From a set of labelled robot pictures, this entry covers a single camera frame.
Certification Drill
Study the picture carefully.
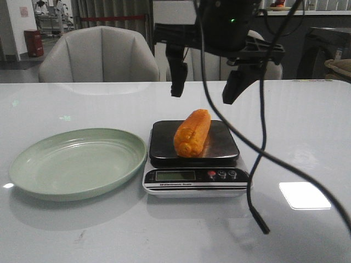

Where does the fruit bowl on counter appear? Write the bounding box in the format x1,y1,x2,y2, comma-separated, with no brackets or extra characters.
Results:
268,0,291,12

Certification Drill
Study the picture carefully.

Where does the red trash bin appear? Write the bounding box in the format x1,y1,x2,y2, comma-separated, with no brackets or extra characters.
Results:
24,30,44,58

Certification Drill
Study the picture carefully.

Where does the pink wall notice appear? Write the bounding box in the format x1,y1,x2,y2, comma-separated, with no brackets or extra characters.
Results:
19,7,29,18

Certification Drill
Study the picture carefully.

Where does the grey upholstered chair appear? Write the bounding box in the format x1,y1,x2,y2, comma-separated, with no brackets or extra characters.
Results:
184,48,283,82
38,26,160,83

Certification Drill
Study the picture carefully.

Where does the tan cushion at right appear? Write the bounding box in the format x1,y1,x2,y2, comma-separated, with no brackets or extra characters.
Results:
324,59,351,83

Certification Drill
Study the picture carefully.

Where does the black cable long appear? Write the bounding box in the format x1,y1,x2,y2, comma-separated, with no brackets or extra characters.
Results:
197,0,351,233

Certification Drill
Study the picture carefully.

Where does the black silver kitchen scale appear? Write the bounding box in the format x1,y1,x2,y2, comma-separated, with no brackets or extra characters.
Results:
142,120,248,198

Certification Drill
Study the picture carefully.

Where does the white cabinet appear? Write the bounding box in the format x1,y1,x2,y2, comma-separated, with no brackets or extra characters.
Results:
152,1,196,27

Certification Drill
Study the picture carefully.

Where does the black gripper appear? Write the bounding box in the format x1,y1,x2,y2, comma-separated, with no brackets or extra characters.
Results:
154,0,283,104

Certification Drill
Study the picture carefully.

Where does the grey counter with white top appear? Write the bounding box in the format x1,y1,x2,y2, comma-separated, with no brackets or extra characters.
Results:
248,10,351,80

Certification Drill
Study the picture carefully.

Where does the orange corn cob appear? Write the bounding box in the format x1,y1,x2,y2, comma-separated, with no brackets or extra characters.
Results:
173,109,211,158

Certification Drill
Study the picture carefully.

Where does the dark appliance at right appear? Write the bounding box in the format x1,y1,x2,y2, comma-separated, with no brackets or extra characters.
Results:
296,27,350,79

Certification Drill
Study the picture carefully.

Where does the right grey upholstered chair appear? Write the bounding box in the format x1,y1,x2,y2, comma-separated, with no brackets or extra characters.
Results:
184,48,283,82

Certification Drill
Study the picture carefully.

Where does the pale green plate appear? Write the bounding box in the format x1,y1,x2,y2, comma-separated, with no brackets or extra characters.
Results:
9,128,147,202

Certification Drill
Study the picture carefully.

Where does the red barrier belt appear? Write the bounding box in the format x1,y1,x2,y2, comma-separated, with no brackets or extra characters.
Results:
80,15,146,22

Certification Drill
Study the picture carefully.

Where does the black cable with plug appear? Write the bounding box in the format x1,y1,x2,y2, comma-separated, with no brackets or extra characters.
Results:
246,0,305,235

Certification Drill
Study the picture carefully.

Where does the left grey upholstered chair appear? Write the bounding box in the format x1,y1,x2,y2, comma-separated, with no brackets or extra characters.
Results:
38,26,160,83

